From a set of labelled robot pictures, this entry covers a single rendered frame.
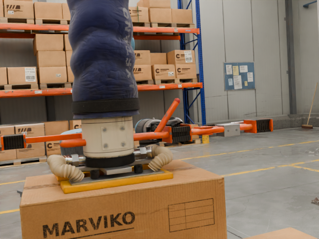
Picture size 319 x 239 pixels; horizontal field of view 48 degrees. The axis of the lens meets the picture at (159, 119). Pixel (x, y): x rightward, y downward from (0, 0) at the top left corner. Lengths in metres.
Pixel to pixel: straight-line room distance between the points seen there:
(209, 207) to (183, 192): 0.10
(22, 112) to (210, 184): 8.65
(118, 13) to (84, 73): 0.21
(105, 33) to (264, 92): 11.50
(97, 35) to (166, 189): 0.51
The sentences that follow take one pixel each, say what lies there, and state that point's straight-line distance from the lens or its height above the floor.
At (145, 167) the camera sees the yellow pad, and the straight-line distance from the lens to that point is 1.33.
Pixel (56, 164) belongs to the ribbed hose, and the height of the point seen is 1.02.
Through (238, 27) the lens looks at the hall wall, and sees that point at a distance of 12.14.
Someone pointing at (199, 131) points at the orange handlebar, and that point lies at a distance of 1.31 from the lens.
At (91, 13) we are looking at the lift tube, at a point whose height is 1.47.
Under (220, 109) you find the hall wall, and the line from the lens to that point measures 11.47.
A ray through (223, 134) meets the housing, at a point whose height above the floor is 1.05.
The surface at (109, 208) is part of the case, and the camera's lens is 1.06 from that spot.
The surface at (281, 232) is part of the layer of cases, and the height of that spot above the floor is 0.54.
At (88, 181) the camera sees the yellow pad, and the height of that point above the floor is 0.97.
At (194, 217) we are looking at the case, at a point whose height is 0.83.
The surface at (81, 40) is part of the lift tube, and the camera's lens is 1.16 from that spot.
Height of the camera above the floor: 1.19
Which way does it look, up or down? 3 degrees down
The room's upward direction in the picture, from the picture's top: 4 degrees counter-clockwise
